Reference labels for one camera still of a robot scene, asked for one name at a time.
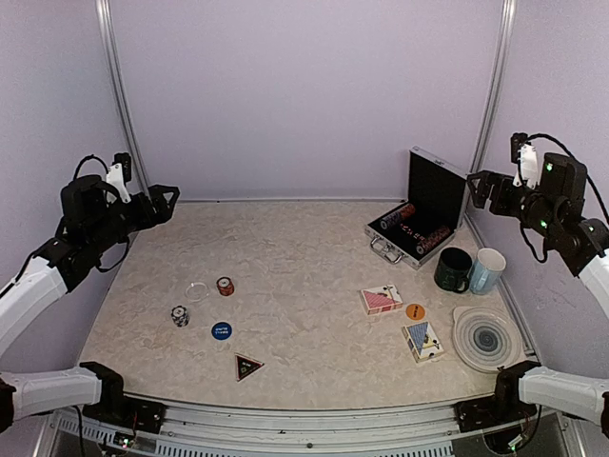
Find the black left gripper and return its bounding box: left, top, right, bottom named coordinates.
left=87, top=183, right=178, bottom=254

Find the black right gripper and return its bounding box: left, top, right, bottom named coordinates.
left=468, top=169, right=562, bottom=239

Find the aluminium poker chip case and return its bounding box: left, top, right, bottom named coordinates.
left=364, top=146, right=468, bottom=269

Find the red playing card deck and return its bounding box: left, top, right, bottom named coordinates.
left=359, top=284, right=403, bottom=316

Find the blue playing card deck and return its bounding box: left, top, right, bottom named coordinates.
left=402, top=321, right=444, bottom=363

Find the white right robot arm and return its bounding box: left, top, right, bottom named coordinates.
left=467, top=152, right=608, bottom=311

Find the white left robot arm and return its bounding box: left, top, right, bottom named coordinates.
left=1, top=175, right=180, bottom=351

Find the dark red chip row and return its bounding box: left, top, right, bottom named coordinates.
left=416, top=226, right=451, bottom=255

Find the light blue mug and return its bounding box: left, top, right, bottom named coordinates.
left=469, top=248, right=506, bottom=295

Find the dark green mug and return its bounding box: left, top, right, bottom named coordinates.
left=434, top=247, right=473, bottom=294

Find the clear round dish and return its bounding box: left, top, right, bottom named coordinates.
left=185, top=281, right=209, bottom=303

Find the red poker chip stack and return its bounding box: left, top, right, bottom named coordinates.
left=216, top=276, right=235, bottom=296

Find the black white chip stack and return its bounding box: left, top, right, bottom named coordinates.
left=170, top=306, right=189, bottom=328

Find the orange round button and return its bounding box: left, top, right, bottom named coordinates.
left=405, top=304, right=425, bottom=321

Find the blue round button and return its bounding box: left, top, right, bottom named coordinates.
left=211, top=322, right=233, bottom=341

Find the grey striped plate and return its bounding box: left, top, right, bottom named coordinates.
left=452, top=307, right=525, bottom=374

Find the black triangular button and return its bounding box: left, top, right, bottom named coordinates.
left=235, top=353, right=265, bottom=382

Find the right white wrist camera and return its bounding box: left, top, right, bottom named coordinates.
left=510, top=132, right=540, bottom=189

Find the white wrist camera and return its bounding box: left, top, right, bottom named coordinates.
left=106, top=152, right=132, bottom=204
left=510, top=132, right=540, bottom=189

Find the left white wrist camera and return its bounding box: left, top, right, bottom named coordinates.
left=106, top=152, right=132, bottom=204

